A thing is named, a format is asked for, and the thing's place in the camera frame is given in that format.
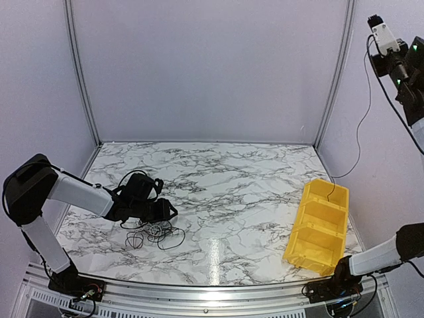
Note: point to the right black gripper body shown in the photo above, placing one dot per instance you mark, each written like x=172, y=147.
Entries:
x=399, y=73

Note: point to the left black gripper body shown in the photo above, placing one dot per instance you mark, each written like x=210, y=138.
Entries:
x=140, y=209

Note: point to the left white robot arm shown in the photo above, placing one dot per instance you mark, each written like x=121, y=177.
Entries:
x=38, y=183

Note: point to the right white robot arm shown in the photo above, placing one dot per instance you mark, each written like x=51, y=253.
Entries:
x=407, y=243

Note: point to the yellow plastic bin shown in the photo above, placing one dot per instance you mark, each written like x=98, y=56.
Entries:
x=317, y=240

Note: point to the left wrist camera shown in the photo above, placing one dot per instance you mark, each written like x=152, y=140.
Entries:
x=137, y=185

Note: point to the right aluminium frame post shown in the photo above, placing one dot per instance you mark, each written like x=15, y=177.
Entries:
x=338, y=72

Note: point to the aluminium frame post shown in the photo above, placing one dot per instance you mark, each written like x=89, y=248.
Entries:
x=338, y=72
x=78, y=69

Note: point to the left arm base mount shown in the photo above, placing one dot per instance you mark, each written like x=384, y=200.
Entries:
x=70, y=282

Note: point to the aluminium front rail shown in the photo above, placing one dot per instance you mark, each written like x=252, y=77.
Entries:
x=136, y=299

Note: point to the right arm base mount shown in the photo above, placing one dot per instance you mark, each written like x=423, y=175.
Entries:
x=334, y=288

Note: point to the left aluminium frame post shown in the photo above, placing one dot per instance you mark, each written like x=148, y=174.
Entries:
x=78, y=69

